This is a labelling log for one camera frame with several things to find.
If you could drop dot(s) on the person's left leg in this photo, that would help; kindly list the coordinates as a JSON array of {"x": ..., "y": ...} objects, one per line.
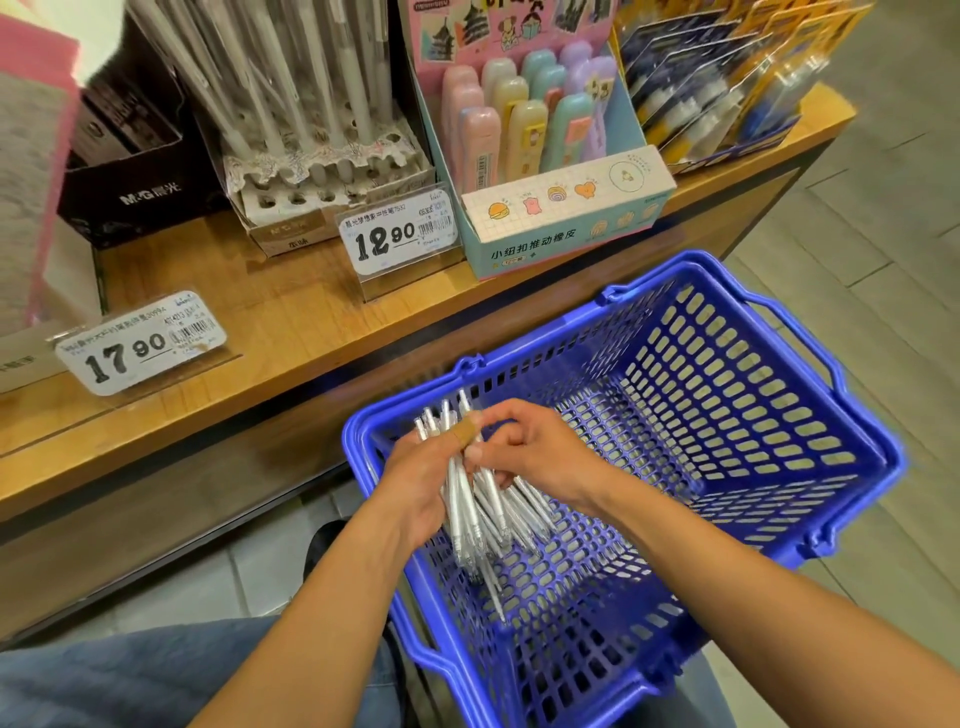
[{"x": 135, "y": 678}]

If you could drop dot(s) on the person's left shoe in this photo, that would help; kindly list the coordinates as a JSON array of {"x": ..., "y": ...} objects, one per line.
[{"x": 324, "y": 548}]

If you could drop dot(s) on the pastel eraser display box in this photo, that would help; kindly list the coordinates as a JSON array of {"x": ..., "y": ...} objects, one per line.
[{"x": 578, "y": 210}]

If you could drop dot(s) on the wooden glue display stand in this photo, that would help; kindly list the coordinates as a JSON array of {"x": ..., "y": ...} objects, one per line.
[{"x": 285, "y": 323}]

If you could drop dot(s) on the person's right leg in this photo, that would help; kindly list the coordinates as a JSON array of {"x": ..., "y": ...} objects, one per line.
[{"x": 693, "y": 698}]

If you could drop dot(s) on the blue shopping basket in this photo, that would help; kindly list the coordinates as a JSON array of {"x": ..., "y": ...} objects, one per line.
[{"x": 720, "y": 390}]

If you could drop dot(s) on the person's left forearm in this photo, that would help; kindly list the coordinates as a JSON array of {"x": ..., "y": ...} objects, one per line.
[{"x": 315, "y": 638}]

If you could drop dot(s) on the pile of pink eraser packets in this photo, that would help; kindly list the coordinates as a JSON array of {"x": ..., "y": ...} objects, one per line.
[{"x": 33, "y": 180}]

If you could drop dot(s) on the person's right forearm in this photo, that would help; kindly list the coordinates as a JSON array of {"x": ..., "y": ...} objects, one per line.
[{"x": 780, "y": 615}]

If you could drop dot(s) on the blue yellow stationery packets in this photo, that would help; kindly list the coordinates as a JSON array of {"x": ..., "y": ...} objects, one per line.
[{"x": 735, "y": 75}]

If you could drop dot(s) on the clear pen bundle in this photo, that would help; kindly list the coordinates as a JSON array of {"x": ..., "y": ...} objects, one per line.
[{"x": 495, "y": 525}]

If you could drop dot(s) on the person's left hand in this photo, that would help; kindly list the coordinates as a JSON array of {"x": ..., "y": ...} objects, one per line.
[{"x": 420, "y": 488}]

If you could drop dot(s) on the white price tag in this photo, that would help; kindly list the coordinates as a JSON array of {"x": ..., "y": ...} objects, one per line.
[
  {"x": 143, "y": 342},
  {"x": 399, "y": 231}
]

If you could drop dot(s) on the person's leg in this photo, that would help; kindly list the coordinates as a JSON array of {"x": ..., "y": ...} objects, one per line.
[
  {"x": 135, "y": 678},
  {"x": 693, "y": 698}
]

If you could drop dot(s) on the person's right hand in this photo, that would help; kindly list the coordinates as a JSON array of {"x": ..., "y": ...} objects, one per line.
[{"x": 548, "y": 450}]

